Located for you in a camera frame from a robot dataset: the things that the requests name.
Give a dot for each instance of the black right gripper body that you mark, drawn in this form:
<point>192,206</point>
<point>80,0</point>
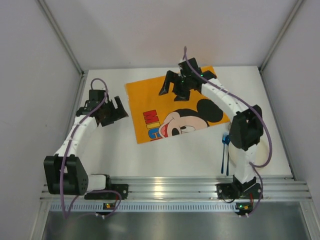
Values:
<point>176,84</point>

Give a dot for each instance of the cream round plate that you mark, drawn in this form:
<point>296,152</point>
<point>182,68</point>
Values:
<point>261,154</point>

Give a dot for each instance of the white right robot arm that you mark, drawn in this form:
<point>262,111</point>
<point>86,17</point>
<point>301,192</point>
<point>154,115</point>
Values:
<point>247,125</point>

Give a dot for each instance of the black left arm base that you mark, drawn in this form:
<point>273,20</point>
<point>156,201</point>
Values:
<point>107,193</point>

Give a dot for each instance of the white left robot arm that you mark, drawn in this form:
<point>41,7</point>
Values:
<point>64,171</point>

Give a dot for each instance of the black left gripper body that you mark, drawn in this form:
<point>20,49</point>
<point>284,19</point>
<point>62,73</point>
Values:
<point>110,114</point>

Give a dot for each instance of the aluminium mounting rail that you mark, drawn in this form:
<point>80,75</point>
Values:
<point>275,189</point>

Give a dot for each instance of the orange Mickey Mouse placemat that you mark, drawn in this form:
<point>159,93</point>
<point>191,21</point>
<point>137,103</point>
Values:
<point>157,116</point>

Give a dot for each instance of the slotted grey cable duct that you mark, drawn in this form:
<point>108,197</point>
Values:
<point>170,207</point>

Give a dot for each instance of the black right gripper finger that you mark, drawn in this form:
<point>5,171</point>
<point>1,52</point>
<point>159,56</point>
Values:
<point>182,95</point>
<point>170,78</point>

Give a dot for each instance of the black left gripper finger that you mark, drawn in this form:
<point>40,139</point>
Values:
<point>121,112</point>
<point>109,120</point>

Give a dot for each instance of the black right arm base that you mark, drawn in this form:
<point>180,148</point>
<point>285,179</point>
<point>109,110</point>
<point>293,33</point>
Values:
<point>236,190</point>

